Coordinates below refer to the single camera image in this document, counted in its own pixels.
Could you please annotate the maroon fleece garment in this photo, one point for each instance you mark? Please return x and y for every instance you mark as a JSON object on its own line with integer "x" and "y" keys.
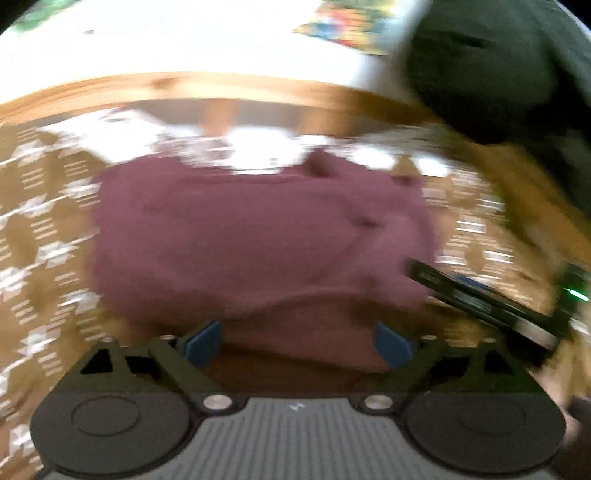
{"x": 258, "y": 240}

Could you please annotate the brown patterned blanket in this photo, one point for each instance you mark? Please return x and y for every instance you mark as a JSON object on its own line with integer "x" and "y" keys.
{"x": 46, "y": 230}

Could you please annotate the dark puffy jacket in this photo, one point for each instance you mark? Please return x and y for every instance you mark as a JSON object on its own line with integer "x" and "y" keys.
{"x": 485, "y": 69}

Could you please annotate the white floral pillow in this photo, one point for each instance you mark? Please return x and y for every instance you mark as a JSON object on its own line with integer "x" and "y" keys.
{"x": 258, "y": 150}

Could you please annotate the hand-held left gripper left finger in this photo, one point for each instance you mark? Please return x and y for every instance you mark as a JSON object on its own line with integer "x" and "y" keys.
{"x": 203, "y": 342}

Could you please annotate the colourful floral cloth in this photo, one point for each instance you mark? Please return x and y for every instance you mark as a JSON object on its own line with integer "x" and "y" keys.
{"x": 351, "y": 25}

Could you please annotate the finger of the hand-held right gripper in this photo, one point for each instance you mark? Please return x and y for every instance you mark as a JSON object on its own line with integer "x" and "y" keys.
{"x": 475, "y": 300}

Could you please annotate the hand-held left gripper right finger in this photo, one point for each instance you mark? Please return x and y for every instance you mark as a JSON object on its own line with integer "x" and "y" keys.
{"x": 391, "y": 347}

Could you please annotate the wooden bed frame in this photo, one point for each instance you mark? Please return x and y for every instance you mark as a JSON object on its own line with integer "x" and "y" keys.
{"x": 161, "y": 85}

